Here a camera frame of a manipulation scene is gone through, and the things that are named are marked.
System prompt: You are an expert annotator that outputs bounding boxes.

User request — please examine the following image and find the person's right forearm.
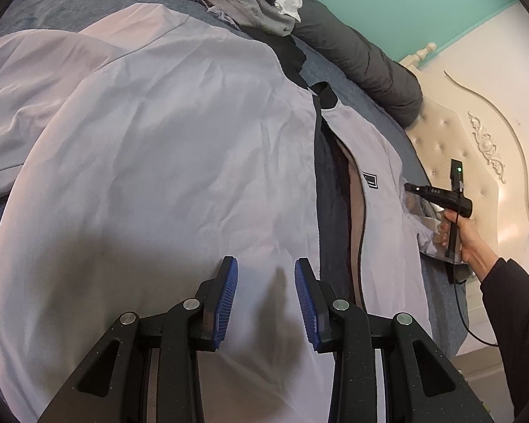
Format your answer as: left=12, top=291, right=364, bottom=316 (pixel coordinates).
left=465, top=229, right=529, bottom=423

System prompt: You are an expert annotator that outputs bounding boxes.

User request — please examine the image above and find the dark grey rolled duvet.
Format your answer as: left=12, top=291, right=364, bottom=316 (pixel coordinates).
left=291, top=0, right=424, bottom=128

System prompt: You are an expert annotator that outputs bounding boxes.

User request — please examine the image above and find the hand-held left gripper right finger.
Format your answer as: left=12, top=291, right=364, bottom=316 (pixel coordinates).
left=294, top=258, right=494, bottom=423

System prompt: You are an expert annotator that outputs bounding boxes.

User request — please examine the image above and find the cream tufted headboard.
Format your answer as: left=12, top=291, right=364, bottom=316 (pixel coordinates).
left=399, top=0, right=529, bottom=283

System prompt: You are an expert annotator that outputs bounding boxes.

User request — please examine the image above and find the grey jacket with black lining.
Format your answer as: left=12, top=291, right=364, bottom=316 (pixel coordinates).
left=0, top=2, right=463, bottom=423

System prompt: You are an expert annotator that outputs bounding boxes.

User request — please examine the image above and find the black garment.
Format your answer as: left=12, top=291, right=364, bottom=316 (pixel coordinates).
left=273, top=35, right=308, bottom=89

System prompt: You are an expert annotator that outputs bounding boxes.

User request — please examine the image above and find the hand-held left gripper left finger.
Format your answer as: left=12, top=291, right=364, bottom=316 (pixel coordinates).
left=37, top=256, right=239, bottom=423

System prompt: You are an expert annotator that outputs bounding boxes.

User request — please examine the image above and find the person's right hand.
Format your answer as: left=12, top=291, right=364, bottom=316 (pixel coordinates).
left=436, top=210, right=484, bottom=266

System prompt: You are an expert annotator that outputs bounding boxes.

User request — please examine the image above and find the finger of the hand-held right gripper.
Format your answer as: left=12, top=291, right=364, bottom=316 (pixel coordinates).
left=403, top=183, right=433, bottom=204

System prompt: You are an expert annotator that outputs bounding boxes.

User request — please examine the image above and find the black cable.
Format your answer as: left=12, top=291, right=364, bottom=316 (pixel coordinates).
left=452, top=264, right=501, bottom=347

